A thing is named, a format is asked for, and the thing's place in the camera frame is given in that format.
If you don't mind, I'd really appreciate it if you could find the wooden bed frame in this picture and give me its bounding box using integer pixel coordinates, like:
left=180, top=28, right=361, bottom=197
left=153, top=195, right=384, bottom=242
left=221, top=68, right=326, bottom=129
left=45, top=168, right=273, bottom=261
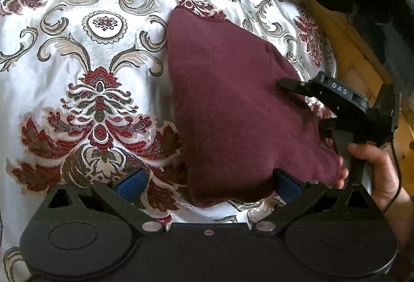
left=160, top=0, right=414, bottom=179

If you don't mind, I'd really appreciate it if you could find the maroon knit garment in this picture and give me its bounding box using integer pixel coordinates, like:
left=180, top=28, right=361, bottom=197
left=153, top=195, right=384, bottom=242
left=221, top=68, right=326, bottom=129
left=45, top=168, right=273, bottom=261
left=166, top=6, right=345, bottom=209

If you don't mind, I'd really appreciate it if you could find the person's right forearm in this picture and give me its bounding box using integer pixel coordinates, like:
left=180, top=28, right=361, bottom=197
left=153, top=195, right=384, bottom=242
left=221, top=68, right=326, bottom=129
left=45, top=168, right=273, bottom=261
left=383, top=195, right=414, bottom=258

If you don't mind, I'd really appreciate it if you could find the person's right hand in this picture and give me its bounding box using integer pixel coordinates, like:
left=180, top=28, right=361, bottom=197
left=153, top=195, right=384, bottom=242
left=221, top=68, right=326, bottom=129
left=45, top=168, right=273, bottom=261
left=334, top=143, right=402, bottom=216

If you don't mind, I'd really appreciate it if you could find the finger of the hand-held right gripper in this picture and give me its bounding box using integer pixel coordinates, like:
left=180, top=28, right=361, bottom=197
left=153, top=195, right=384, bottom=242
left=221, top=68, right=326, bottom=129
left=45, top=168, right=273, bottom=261
left=277, top=73, right=356, bottom=109

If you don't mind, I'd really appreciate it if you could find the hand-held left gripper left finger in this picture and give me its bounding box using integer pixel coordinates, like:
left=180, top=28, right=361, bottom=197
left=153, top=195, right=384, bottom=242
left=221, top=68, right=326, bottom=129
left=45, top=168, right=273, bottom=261
left=41, top=169, right=164, bottom=236

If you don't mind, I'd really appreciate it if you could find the black cable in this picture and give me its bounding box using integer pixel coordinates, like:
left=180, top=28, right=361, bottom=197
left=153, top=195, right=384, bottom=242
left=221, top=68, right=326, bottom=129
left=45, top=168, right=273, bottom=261
left=382, top=130, right=405, bottom=215

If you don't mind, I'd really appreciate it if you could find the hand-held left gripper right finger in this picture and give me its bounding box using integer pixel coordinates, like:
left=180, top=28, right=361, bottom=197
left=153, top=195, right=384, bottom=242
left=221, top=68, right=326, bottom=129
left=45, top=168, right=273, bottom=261
left=252, top=169, right=373, bottom=235

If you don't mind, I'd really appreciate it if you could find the white floral bedspread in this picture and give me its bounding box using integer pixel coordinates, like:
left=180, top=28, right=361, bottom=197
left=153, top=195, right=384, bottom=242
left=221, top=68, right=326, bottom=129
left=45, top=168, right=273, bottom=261
left=0, top=0, right=338, bottom=282

